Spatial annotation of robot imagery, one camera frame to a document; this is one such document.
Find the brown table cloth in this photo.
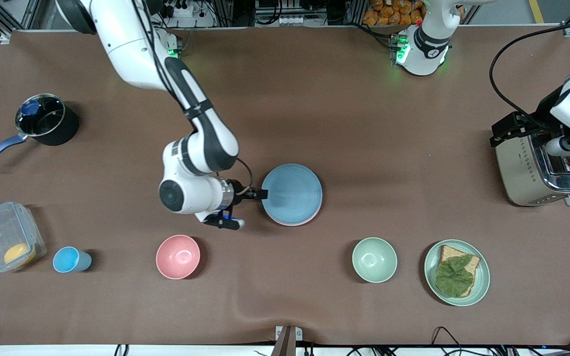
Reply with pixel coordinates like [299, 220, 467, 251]
[0, 27, 570, 347]

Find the pink plate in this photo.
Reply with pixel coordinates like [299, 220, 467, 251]
[264, 198, 323, 227]

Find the pale green plate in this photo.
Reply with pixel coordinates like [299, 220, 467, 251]
[424, 239, 491, 307]

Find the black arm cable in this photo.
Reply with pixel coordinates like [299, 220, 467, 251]
[489, 20, 570, 122]
[134, 0, 187, 109]

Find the bread slice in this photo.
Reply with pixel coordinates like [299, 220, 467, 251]
[438, 245, 481, 297]

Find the green lettuce leaf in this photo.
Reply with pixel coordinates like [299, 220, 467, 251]
[435, 255, 475, 298]

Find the yellow round food piece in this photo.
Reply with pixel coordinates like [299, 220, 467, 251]
[4, 243, 36, 265]

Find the light blue cup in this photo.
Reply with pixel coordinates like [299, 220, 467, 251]
[52, 246, 93, 273]

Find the glass lid with blue knob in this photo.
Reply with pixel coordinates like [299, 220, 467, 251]
[15, 94, 65, 138]

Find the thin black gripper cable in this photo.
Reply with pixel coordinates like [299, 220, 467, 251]
[236, 157, 254, 194]

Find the basket of bread rolls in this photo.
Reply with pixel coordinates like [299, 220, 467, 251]
[363, 0, 427, 26]

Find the grey table edge mount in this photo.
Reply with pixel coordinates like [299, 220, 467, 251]
[271, 325, 303, 356]

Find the silver toaster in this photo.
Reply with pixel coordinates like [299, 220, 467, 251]
[494, 133, 570, 207]

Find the white power strip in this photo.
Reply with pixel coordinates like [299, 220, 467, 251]
[159, 0, 216, 18]

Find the pink bowl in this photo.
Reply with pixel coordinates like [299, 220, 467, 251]
[155, 234, 201, 280]

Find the dark pot with blue handle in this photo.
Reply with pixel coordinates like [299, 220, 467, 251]
[0, 94, 80, 170]

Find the aluminium frame rail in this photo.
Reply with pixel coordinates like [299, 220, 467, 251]
[0, 0, 43, 31]

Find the light blue plate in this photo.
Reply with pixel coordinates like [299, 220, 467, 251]
[261, 164, 323, 224]

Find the pale green bowl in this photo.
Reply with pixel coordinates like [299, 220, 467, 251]
[352, 237, 398, 284]

